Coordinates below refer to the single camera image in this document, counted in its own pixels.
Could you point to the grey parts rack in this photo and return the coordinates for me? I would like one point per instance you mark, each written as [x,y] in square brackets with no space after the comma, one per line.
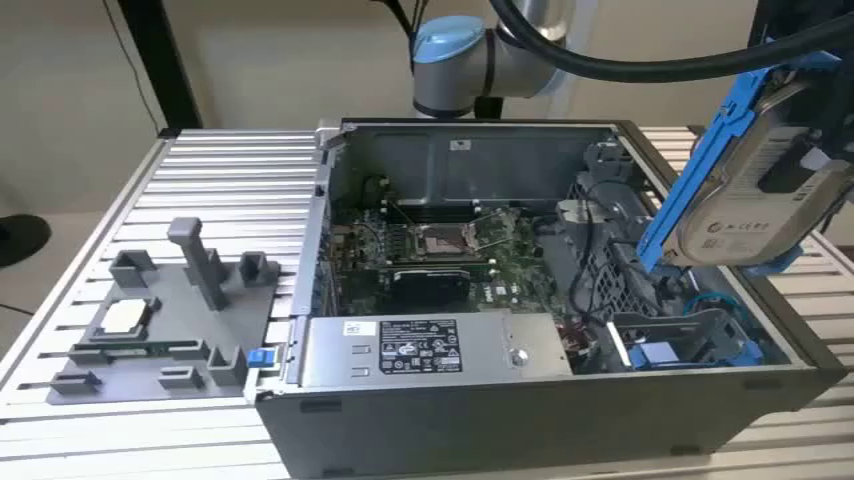
[166,310]

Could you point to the grey metal drive cage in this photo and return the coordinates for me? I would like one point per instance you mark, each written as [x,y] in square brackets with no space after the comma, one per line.
[600,260]

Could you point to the black graphics card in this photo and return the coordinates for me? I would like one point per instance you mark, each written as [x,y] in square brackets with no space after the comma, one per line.
[427,290]

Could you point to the grey open PC case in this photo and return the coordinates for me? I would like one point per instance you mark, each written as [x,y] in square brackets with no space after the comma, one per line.
[467,430]

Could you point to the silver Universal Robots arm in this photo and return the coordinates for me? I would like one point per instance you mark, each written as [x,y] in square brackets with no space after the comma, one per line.
[460,65]

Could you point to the grey disk bay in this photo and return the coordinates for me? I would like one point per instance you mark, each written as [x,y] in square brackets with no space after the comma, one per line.
[616,345]

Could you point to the green RAM stick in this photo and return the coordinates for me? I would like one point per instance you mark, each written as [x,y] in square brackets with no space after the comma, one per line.
[149,346]

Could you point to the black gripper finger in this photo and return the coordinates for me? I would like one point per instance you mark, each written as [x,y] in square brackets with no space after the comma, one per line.
[790,172]

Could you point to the black RAM slot bank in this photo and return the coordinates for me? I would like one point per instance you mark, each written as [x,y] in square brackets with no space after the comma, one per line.
[433,211]

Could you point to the silver power supply unit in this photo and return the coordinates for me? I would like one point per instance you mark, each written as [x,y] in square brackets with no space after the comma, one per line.
[333,355]

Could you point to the hard disk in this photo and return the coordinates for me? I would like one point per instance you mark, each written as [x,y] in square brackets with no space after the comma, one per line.
[740,220]

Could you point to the black round stand base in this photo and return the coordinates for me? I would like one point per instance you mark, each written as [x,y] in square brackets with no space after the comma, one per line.
[20,240]

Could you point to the silver CPU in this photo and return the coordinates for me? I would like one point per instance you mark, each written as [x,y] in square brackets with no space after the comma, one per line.
[125,317]

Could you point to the CPU socket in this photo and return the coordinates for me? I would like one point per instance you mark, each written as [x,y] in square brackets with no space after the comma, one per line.
[436,242]

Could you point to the green motherboard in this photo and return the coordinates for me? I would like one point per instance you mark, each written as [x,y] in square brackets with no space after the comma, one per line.
[513,270]

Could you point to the grey plastic case bracket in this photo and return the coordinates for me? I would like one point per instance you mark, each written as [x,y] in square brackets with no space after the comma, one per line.
[603,157]

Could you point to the black upright post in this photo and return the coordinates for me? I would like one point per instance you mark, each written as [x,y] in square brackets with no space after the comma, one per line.
[162,65]

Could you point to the blue case latch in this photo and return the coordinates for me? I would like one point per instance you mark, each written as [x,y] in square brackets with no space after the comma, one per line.
[260,358]

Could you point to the white case sticker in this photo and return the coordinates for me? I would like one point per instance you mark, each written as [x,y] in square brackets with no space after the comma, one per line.
[460,145]

